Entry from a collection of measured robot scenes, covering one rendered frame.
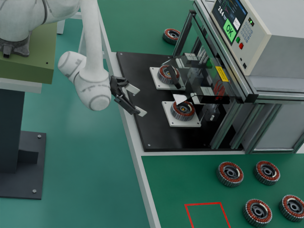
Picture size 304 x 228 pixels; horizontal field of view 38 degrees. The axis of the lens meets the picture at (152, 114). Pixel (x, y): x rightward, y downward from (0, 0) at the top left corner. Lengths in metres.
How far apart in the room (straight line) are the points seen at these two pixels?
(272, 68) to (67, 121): 1.51
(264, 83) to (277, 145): 0.39
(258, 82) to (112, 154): 1.26
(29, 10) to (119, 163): 1.23
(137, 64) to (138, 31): 0.33
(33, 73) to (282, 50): 1.04
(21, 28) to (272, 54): 1.01
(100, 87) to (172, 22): 1.24
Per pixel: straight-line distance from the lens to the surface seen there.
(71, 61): 1.64
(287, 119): 1.98
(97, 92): 1.51
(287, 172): 2.09
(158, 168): 1.80
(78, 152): 2.75
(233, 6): 1.95
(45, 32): 2.13
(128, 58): 2.24
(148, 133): 1.88
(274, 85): 1.85
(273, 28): 1.78
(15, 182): 2.55
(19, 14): 1.87
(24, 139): 2.75
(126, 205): 2.58
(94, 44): 1.51
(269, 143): 2.07
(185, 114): 1.96
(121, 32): 2.44
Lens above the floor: 2.08
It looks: 42 degrees down
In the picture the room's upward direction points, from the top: 22 degrees clockwise
